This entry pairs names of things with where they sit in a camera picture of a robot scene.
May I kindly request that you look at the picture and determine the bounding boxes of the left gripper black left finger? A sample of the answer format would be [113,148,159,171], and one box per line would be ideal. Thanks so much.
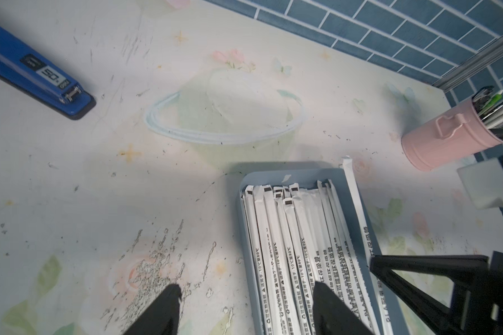
[124,283,182,335]

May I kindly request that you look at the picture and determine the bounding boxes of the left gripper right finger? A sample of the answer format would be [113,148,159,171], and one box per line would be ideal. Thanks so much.
[313,281,372,335]

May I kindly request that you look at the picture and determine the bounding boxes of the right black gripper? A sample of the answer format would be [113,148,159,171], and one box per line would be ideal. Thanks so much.
[370,251,503,334]

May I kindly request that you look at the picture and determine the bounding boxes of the straw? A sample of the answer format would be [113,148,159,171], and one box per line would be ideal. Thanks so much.
[252,185,301,334]
[243,185,273,334]
[317,181,361,321]
[342,156,394,335]
[300,188,349,303]
[326,180,380,334]
[282,183,324,291]

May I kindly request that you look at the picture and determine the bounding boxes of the straw being gripped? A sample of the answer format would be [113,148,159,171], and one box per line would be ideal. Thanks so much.
[274,186,314,334]

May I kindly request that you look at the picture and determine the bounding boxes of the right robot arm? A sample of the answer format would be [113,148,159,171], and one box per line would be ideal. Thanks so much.
[370,156,503,334]

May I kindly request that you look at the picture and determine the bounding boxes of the blue storage tray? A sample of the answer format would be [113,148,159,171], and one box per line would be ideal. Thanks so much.
[237,167,412,335]

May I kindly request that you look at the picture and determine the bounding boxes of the pink pen cup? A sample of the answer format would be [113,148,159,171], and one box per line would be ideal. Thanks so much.
[401,100,503,172]

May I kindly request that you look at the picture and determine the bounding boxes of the pens in cup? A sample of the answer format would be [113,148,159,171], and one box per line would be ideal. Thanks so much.
[471,86,503,141]

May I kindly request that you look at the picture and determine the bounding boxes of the blue stapler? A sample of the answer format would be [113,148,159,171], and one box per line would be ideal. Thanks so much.
[0,27,96,120]

